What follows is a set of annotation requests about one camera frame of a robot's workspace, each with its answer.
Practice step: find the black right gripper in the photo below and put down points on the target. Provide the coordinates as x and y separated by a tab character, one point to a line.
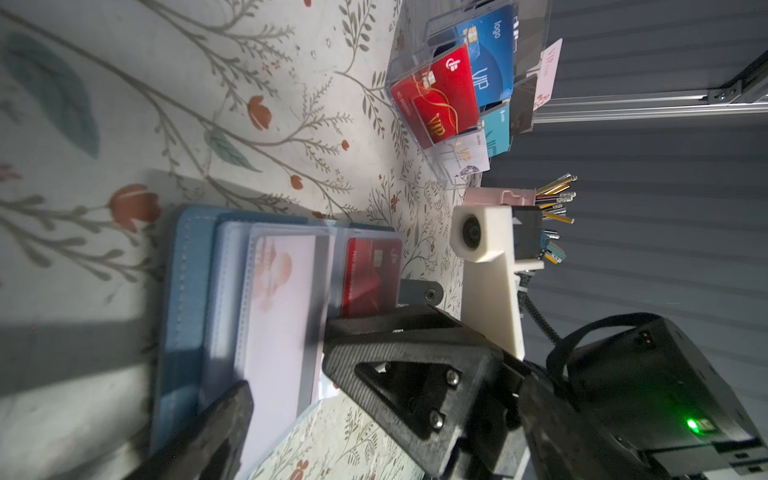
626	397

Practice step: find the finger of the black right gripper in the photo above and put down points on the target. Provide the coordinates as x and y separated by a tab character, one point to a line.
447	397
405	318

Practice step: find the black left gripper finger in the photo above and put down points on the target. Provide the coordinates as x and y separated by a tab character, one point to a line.
211	447

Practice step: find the blue leather card holder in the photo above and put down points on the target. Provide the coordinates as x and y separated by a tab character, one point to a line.
210	255

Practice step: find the red VIP card in holder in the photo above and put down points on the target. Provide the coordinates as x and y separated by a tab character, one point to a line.
371	276

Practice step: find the white diamond VIP card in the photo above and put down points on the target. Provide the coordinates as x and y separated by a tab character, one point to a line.
461	156

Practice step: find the teal VIP card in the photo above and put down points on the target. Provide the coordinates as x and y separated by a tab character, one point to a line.
496	125

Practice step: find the red VIP card in stand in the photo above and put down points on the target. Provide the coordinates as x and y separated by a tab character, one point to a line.
433	93

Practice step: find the clear acrylic card display stand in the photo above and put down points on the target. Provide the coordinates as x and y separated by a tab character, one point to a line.
431	24

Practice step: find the black card with gold lines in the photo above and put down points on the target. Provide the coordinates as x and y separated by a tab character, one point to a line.
521	106

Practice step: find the pink VIP card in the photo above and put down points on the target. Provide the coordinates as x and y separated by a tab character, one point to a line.
547	73

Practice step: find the blue VIP card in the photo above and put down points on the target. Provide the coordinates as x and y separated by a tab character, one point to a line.
491	36

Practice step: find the pink metal pencil bucket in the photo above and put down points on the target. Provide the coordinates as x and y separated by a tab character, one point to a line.
486	196

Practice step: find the green pencil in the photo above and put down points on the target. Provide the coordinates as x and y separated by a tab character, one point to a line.
550	250

